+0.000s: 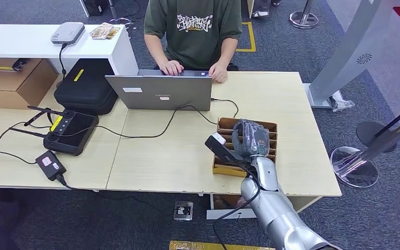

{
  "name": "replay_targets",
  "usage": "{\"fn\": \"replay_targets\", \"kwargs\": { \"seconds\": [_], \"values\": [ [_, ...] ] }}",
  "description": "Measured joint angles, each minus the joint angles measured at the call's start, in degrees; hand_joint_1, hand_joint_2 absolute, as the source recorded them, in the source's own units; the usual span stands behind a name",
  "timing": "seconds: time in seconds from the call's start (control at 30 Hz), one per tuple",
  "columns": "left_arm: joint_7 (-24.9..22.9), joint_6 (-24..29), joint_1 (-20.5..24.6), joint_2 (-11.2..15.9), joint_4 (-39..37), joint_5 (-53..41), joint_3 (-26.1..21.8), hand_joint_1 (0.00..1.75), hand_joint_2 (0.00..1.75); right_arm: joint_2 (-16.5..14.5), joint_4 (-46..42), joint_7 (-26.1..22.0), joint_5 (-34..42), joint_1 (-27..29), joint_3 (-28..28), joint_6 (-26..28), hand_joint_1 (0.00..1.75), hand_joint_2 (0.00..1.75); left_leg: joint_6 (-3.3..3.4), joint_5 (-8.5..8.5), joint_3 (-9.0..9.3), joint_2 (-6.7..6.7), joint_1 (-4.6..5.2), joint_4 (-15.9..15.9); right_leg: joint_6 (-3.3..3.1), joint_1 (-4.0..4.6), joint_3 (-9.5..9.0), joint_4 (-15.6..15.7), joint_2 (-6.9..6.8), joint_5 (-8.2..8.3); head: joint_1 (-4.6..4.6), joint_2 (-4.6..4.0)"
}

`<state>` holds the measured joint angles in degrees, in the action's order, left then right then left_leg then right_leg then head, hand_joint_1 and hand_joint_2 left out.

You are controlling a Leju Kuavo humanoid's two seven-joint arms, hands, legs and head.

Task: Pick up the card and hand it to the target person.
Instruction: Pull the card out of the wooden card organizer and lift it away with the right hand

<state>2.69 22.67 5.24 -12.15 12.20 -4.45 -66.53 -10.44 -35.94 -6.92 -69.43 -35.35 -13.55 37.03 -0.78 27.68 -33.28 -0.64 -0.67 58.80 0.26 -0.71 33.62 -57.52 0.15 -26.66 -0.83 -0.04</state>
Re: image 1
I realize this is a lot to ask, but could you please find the person's left hand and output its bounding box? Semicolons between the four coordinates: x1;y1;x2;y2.
208;62;229;84

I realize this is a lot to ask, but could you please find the person's right hand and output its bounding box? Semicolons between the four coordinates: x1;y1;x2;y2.
158;59;185;77

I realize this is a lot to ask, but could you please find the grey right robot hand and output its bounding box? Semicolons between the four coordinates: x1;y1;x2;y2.
231;118;271;159

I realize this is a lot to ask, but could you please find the brown cardboard card organizer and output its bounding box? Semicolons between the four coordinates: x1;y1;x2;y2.
212;117;279;179

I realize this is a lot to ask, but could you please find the standing person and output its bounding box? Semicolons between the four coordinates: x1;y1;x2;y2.
251;0;281;19

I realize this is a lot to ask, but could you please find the grey laptop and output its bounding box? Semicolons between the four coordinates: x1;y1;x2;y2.
105;69;214;112

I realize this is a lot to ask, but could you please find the yellow snack packet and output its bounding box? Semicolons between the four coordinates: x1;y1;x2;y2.
89;22;121;41

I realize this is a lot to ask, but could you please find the pale grey flat panel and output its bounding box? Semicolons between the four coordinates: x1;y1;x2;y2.
206;207;258;220

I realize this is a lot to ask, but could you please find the pale wooden desk base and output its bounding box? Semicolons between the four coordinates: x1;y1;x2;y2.
287;195;322;214

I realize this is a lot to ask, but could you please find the black hard carrying case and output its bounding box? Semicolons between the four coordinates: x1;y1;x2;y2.
54;58;119;116

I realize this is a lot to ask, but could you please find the black bag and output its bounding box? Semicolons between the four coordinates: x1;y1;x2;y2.
82;0;110;17

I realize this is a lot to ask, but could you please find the clear plastic wrap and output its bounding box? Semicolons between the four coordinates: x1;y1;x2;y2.
330;90;356;113

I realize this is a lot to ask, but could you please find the metal floor socket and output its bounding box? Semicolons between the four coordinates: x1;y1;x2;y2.
173;201;194;221

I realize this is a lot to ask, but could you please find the silver stanchion base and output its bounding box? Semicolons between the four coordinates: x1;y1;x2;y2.
289;0;320;30

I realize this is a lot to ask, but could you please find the chrome stanchion with round base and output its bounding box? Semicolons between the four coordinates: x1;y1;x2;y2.
330;109;400;189

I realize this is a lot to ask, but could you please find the grey flat router device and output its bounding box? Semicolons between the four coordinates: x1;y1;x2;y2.
51;22;86;45

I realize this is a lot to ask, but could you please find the black round stanchion base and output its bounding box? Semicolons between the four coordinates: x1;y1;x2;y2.
356;120;398;154

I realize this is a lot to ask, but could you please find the black controller with antennas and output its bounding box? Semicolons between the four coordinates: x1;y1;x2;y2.
9;105;100;157

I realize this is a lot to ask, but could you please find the grey kiosk stand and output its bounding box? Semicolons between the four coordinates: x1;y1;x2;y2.
303;0;400;110

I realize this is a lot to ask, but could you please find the white counter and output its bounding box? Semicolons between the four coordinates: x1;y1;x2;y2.
0;23;140;77

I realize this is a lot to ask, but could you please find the small black item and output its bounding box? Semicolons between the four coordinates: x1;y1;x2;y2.
12;58;32;72

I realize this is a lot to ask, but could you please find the black power adapter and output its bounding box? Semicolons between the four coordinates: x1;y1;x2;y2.
35;150;68;182

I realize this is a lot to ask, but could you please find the brown cardboard box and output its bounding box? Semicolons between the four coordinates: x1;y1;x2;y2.
0;58;59;110

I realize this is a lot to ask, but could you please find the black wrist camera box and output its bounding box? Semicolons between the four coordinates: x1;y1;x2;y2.
205;132;238;164

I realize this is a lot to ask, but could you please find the tangle of black cables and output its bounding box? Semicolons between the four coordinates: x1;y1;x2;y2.
108;0;143;30

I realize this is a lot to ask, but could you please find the black laptop cable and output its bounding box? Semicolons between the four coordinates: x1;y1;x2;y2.
95;98;239;140

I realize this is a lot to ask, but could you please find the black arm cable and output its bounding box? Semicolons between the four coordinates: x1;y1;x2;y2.
212;161;262;250

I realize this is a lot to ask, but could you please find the black router cable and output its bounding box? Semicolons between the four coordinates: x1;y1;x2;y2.
58;43;68;79

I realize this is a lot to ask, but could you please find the thick black power cord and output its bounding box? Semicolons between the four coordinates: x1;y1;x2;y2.
55;173;149;205

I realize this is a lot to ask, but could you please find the thin black adapter cable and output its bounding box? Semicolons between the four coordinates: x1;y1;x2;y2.
0;120;52;165

